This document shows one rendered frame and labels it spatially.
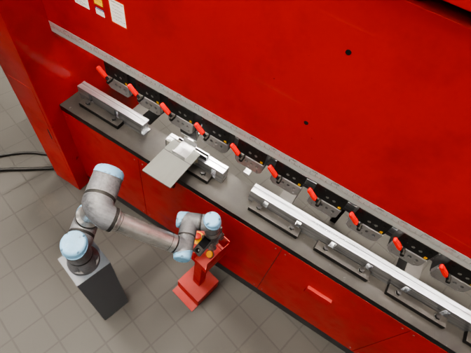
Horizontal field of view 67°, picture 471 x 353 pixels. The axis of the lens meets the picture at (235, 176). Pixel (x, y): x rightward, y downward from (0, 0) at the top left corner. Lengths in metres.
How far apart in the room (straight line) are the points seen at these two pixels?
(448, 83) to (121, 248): 2.30
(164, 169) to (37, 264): 1.35
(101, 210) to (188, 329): 1.42
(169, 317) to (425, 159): 1.91
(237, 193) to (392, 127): 1.00
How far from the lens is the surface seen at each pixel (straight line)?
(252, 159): 1.66
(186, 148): 1.95
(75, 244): 1.74
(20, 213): 3.10
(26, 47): 2.14
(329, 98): 1.26
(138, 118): 2.15
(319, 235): 1.89
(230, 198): 1.94
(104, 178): 1.41
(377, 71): 1.16
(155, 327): 2.60
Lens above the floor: 2.55
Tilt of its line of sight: 56 degrees down
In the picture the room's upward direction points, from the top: 14 degrees clockwise
